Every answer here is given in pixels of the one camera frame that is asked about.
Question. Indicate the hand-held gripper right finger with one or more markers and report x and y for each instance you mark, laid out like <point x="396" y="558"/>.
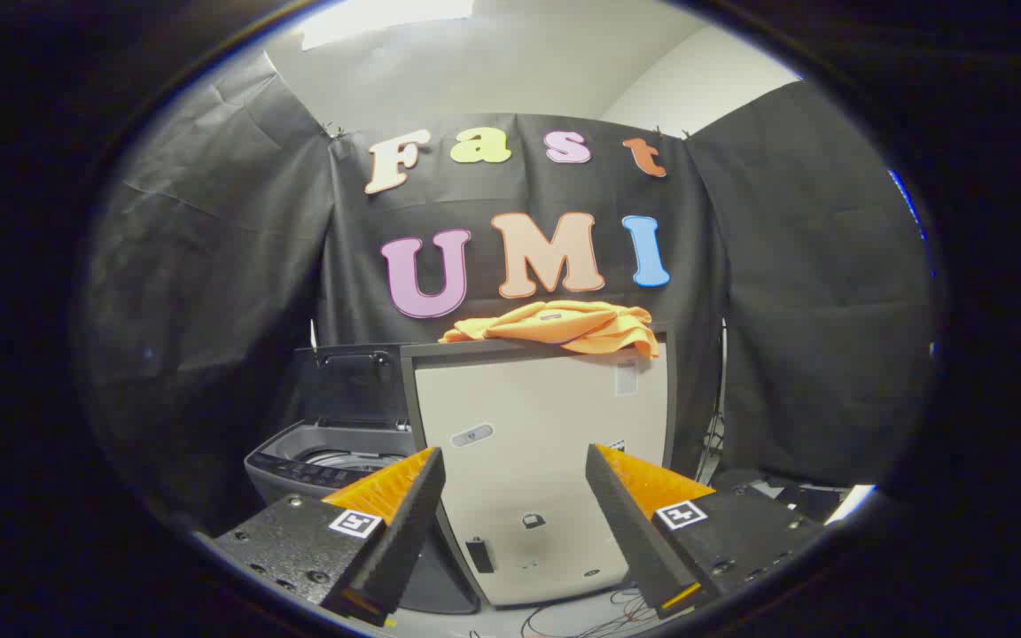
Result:
<point x="630" y="532"/>

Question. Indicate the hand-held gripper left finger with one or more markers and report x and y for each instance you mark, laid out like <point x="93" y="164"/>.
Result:
<point x="406" y="532"/>

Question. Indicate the grey washing machine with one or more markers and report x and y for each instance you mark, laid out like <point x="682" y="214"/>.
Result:
<point x="298" y="468"/>

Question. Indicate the orange shirt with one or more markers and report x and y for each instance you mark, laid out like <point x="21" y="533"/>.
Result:
<point x="555" y="323"/>

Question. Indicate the black backdrop cloth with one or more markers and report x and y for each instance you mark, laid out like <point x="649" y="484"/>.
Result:
<point x="209" y="266"/>

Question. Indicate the beige cabinet with dark frame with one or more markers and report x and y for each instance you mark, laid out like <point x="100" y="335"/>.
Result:
<point x="537" y="425"/>

